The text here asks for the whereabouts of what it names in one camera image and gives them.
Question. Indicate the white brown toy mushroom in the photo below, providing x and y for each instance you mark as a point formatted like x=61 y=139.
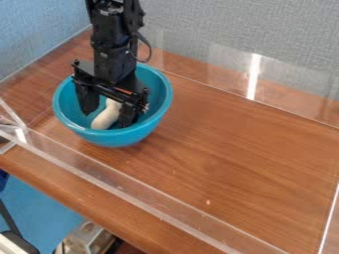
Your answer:
x=107 y=117

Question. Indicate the clear acrylic barrier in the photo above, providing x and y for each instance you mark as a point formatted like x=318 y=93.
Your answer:
x=291 y=87
x=149 y=218

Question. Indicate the clear acrylic back barrier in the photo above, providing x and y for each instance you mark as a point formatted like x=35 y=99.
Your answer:
x=291 y=87

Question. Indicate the white device under table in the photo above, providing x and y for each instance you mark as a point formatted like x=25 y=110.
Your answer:
x=88 y=239

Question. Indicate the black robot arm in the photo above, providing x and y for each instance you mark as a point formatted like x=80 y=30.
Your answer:
x=109 y=76

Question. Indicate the black chair leg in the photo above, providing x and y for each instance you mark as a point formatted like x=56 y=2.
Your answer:
x=12 y=242

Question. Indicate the clear acrylic left bracket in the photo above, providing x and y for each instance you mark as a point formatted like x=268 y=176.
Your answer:
x=11 y=125

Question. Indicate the blue bowl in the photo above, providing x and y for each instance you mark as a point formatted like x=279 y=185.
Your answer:
x=115 y=137

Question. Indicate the clear acrylic front barrier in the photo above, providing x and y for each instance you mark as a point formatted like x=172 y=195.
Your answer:
x=149 y=218

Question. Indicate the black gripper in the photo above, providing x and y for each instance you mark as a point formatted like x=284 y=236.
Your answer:
x=128 y=91

